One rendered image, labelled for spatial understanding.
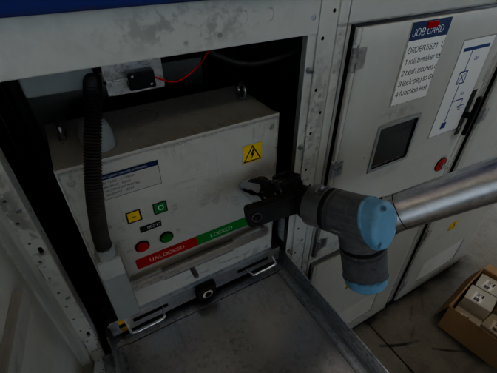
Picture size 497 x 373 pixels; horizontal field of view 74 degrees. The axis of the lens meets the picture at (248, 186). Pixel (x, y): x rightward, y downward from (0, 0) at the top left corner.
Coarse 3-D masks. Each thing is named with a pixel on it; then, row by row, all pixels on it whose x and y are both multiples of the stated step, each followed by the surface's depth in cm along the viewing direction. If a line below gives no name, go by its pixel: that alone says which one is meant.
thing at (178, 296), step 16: (272, 240) 109; (256, 256) 104; (224, 272) 99; (240, 272) 104; (192, 288) 96; (144, 304) 90; (160, 304) 92; (176, 304) 96; (112, 320) 87; (144, 320) 92
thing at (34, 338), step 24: (0, 216) 53; (0, 264) 55; (24, 264) 62; (0, 288) 54; (24, 288) 62; (48, 288) 66; (0, 312) 52; (24, 312) 56; (0, 336) 50; (24, 336) 54; (48, 336) 68; (72, 336) 78; (0, 360) 48; (24, 360) 56; (48, 360) 65; (72, 360) 79
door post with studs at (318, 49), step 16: (336, 0) 65; (320, 16) 65; (336, 16) 67; (320, 32) 67; (304, 48) 72; (320, 48) 69; (304, 64) 70; (320, 64) 72; (304, 80) 72; (320, 80) 74; (304, 96) 75; (320, 96) 77; (304, 112) 77; (320, 112) 79; (304, 128) 80; (320, 128) 82; (304, 144) 83; (304, 160) 86; (304, 176) 89; (288, 224) 99; (304, 224) 102; (288, 240) 103
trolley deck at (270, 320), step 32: (256, 288) 104; (288, 288) 104; (192, 320) 95; (224, 320) 95; (256, 320) 95; (288, 320) 95; (160, 352) 88; (192, 352) 88; (224, 352) 88; (256, 352) 88; (288, 352) 88; (320, 352) 88
